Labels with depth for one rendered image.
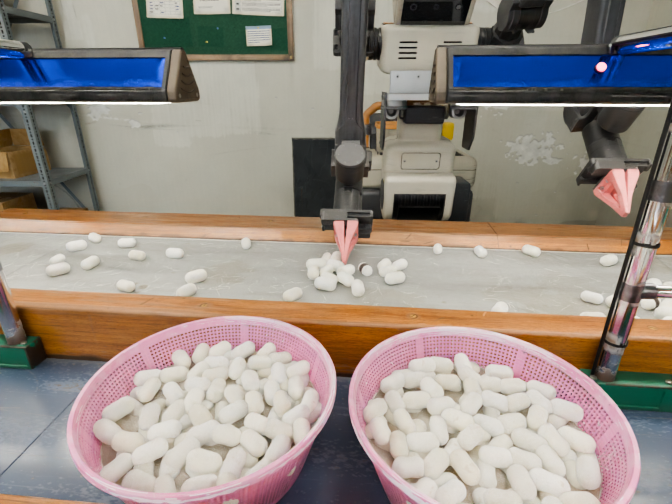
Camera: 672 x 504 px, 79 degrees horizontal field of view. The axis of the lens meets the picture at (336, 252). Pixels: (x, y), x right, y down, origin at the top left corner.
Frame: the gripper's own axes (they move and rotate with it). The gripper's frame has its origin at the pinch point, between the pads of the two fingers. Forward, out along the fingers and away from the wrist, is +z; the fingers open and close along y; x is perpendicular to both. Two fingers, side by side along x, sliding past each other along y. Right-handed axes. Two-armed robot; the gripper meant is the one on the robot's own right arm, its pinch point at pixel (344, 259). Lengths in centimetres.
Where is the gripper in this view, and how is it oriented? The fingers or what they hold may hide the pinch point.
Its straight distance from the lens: 76.3
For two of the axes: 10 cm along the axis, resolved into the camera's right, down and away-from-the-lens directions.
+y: 10.0, 0.4, -0.7
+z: -0.7, 8.9, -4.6
